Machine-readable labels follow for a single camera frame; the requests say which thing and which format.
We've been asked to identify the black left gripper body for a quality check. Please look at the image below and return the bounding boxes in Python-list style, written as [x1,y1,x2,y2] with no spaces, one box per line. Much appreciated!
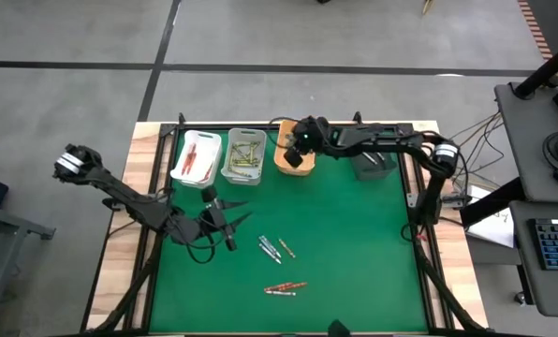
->
[198,185,238,253]

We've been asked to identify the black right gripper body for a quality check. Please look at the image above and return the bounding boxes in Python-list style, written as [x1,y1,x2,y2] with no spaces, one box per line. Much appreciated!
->
[282,115,332,169]

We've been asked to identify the light grey plastic bin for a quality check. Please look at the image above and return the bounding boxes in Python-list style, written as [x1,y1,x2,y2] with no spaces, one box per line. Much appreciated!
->
[220,127,268,187]

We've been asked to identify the orange plastic bin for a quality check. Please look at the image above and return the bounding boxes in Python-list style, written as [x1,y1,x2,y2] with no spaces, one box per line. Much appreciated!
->
[272,119,316,178]

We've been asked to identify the white plastic bin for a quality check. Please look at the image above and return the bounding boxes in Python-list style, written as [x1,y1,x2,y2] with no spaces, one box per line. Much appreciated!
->
[169,129,224,190]

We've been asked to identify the dark grey plastic bin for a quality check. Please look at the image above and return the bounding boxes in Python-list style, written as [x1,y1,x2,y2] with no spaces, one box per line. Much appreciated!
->
[348,124,399,183]

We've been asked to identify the green table mat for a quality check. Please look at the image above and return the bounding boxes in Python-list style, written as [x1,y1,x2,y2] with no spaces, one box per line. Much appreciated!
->
[148,130,430,334]

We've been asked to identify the black rounded object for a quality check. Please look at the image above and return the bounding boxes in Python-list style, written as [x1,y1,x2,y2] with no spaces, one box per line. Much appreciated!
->
[327,319,353,337]

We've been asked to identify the white paper sheet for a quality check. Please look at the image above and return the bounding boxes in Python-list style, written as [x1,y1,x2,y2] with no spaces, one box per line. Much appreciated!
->
[464,184,517,249]

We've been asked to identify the black pole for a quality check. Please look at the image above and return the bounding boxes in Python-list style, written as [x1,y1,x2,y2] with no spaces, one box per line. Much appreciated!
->
[512,35,558,100]

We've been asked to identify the backlit black keyboard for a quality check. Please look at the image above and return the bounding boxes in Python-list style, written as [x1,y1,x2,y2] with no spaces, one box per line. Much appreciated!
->
[527,217,558,272]

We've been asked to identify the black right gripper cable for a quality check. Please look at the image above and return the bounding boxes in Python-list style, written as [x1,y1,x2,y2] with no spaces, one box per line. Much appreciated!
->
[268,115,303,141]

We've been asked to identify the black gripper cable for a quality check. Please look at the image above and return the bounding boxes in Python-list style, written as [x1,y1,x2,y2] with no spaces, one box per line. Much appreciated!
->
[184,232,217,266]
[268,115,303,141]

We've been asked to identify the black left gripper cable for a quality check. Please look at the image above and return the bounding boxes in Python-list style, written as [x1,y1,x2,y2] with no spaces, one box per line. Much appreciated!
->
[184,232,217,266]

